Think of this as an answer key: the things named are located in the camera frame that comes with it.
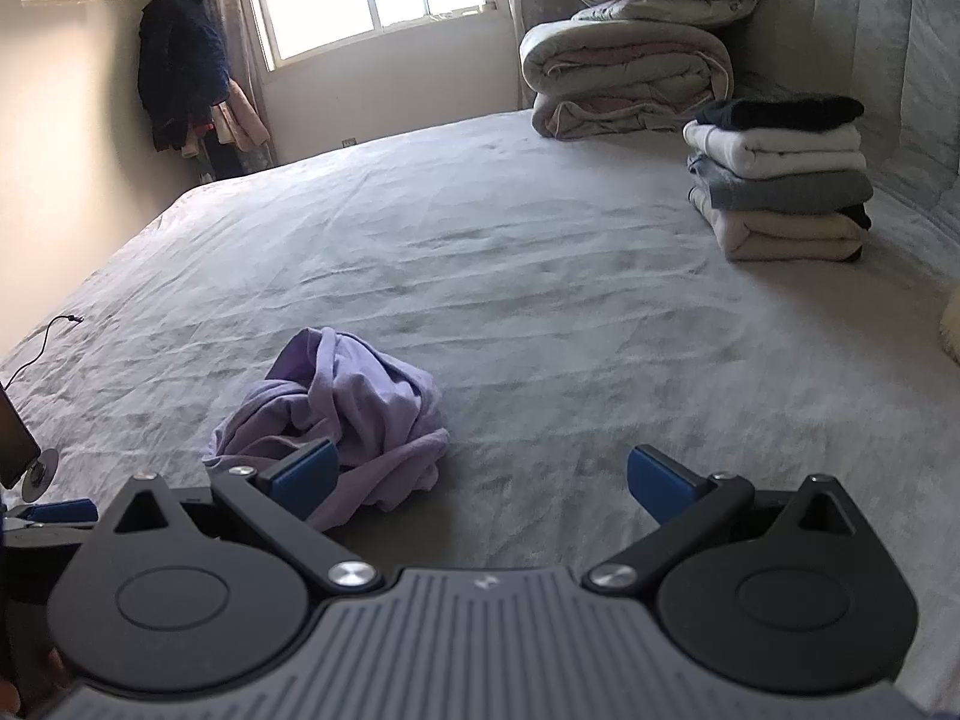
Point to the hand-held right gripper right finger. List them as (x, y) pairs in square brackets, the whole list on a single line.
[(660, 481)]

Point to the patterned grey curtain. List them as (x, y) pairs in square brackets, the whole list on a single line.
[(217, 7), (519, 22)]

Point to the hanging pink clothing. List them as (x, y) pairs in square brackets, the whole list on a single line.
[(244, 120)]

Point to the black smartphone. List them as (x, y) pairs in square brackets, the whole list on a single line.
[(15, 442)]

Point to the purple shirt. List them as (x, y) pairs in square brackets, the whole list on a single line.
[(375, 405)]

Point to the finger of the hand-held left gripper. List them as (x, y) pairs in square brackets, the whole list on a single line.
[(64, 512), (45, 536)]

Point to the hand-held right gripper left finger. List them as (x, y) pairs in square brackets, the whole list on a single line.
[(304, 478)]

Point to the folded black garment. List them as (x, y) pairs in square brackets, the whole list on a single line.
[(780, 111)]

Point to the phone stand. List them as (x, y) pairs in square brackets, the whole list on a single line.
[(39, 474)]

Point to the bed with grey sheet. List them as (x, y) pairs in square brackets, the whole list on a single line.
[(525, 277)]

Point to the folded thin white quilt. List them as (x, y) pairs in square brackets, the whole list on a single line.
[(660, 13)]

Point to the grey quilted headboard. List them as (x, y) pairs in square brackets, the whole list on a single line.
[(862, 30)]

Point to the folded beige garment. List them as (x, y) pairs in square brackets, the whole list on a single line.
[(780, 234)]

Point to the folded grey pink comforter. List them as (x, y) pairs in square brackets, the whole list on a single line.
[(622, 75)]

